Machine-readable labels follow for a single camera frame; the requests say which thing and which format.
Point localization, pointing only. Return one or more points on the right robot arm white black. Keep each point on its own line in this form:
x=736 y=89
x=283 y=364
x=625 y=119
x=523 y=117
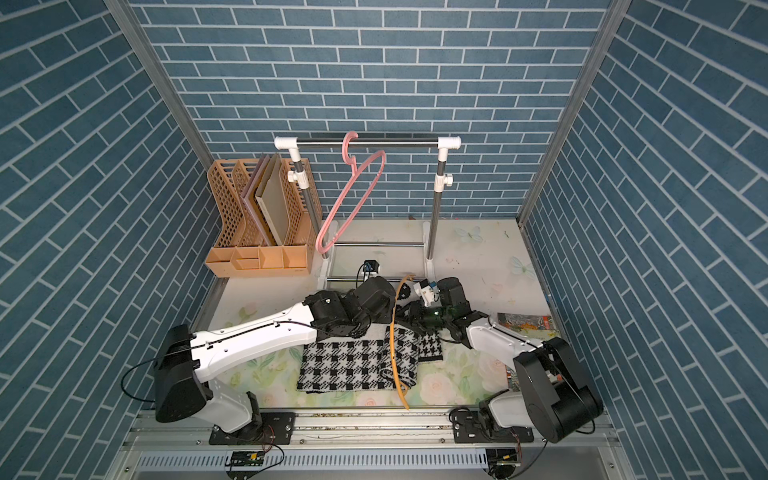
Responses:
x=556 y=395

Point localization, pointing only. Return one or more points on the colourful children's picture book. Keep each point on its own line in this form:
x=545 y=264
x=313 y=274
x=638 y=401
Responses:
x=539 y=327

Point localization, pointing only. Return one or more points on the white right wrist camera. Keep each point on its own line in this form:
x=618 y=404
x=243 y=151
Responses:
x=428 y=292

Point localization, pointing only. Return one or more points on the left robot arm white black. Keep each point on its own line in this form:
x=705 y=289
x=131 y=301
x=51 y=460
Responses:
x=187 y=366

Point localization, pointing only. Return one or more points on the peach plastic desk organizer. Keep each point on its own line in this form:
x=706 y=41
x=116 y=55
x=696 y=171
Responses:
x=238 y=252

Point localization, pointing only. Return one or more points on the houndstooth black white scarf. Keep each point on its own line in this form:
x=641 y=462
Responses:
x=330 y=366

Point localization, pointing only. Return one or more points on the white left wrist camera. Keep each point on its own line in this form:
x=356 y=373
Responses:
x=368 y=269

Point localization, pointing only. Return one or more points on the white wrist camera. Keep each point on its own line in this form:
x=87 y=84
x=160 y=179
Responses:
x=428 y=292
x=368 y=269

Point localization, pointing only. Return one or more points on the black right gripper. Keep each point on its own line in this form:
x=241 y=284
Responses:
x=417 y=311

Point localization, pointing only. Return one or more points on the floral table mat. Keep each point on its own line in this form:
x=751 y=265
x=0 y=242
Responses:
x=490 y=259

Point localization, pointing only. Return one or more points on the smiley face knit scarf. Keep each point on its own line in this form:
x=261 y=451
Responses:
x=378 y=365

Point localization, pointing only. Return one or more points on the green circuit board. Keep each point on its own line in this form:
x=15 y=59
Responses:
x=245 y=459

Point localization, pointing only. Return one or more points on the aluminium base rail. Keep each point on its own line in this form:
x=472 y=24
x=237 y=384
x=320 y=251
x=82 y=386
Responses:
x=369 y=443

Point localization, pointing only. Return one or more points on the beige book in organizer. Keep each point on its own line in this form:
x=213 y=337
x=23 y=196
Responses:
x=271 y=199

